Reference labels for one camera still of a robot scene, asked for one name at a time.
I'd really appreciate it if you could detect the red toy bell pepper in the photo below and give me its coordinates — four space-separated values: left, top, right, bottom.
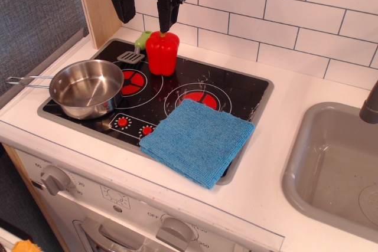
146 31 180 76

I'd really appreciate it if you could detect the black toy stove top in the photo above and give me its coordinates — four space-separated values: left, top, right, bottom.
37 38 275 186

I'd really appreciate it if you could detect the grey toy sink basin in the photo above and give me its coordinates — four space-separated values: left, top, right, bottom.
282 102 377 242

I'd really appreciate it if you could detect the blue folded cloth napkin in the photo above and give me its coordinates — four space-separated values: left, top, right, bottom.
139 99 255 189

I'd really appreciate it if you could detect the grey toy faucet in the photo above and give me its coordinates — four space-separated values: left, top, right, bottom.
359 81 378 124

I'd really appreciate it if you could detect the yellow object at corner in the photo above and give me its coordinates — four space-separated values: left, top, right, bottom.
11 240 42 252

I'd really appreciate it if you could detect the grey oven door handle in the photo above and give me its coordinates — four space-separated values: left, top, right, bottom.
82 218 153 251

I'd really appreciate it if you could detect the grey timer knob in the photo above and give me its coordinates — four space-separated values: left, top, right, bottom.
41 165 71 196

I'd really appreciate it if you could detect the light wooden side panel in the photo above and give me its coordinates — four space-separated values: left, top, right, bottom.
81 0 122 50

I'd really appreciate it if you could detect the grey green toy spatula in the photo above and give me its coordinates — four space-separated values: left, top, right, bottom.
117 31 152 64

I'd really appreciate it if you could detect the stainless steel saucepan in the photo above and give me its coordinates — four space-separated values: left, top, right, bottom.
6 60 124 120

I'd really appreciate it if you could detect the grey oven temperature knob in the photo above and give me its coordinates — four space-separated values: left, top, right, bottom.
156 218 194 251

